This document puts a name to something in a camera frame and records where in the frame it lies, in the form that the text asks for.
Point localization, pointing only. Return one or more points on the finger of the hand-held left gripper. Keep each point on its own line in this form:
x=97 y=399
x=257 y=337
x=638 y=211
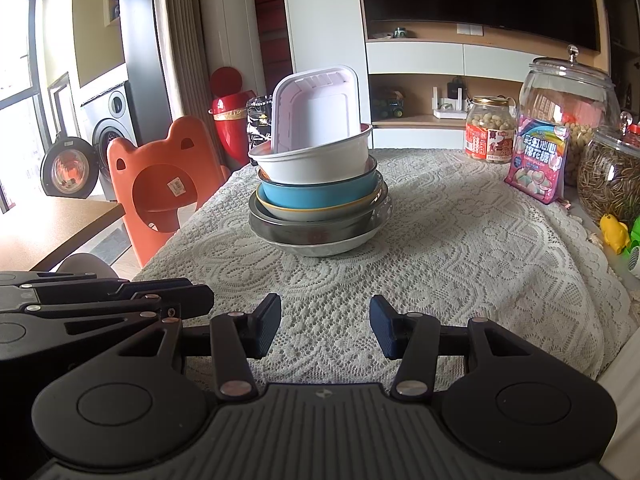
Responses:
x=185 y=300
x=150 y=285

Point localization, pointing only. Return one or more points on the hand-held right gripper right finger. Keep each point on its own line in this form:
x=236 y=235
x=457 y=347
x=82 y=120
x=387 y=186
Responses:
x=384 y=325

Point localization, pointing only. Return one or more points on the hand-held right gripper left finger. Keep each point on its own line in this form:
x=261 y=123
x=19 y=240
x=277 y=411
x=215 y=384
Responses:
x=265 y=325

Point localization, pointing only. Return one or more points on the stainless steel bowl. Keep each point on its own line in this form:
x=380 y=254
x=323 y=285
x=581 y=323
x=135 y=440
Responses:
x=300 y=232

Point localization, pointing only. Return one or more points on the clear glass bowl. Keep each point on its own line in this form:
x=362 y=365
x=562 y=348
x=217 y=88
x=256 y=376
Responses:
x=384 y=210

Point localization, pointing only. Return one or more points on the yellow-rimmed bowl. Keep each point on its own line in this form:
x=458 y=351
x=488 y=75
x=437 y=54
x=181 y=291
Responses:
x=320 y=214

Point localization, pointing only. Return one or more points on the blue enamel bowl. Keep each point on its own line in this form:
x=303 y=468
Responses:
x=320 y=194

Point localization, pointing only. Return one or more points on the white round disposable bowl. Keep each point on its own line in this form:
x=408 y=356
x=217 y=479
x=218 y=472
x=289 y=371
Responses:
x=320 y=162

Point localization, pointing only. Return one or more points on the white rectangular plastic tray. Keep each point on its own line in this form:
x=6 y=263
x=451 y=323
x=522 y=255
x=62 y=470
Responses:
x=320 y=110

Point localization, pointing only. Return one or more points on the grey stool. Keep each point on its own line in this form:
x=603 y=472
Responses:
x=90 y=266

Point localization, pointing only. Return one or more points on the white lace tablecloth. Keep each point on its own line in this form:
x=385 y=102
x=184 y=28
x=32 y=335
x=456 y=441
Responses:
x=450 y=260

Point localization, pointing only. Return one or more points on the brown wooden table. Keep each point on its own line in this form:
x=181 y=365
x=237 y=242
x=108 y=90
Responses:
x=50 y=225

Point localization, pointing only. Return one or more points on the orange bear chair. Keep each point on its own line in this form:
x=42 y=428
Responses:
x=160 y=180

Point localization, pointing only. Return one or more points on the round black glass door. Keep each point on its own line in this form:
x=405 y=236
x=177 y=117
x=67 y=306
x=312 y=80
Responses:
x=67 y=165

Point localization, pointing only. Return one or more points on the washing machine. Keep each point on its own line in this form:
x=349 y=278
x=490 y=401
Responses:
x=112 y=130

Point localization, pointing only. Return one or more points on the red bin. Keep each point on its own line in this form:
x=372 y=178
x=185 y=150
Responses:
x=229 y=115

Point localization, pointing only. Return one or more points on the black snack bag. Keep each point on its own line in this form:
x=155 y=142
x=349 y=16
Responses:
x=257 y=125

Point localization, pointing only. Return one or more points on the peanut jar with gold lid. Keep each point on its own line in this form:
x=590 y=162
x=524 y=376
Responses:
x=490 y=132

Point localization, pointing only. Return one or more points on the green toy tractor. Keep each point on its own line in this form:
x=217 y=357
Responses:
x=389 y=105

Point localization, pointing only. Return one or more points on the colourful marshmallow bag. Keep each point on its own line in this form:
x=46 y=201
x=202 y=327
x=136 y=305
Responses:
x=537 y=160

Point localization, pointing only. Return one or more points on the white router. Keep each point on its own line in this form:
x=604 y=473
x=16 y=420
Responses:
x=448 y=105

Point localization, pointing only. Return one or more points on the yellow duck toy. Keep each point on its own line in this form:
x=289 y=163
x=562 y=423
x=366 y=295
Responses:
x=614 y=232

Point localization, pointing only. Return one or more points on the white wooden tv cabinet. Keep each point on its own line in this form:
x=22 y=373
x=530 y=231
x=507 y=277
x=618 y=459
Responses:
x=420 y=65

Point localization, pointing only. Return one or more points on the green plastic toy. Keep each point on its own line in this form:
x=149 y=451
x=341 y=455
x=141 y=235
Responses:
x=635 y=234

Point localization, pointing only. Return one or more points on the small glass jar of seeds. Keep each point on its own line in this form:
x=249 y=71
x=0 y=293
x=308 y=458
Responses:
x=612 y=180

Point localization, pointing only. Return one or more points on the large glass jar with lid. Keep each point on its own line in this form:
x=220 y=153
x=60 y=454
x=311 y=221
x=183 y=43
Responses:
x=565 y=95

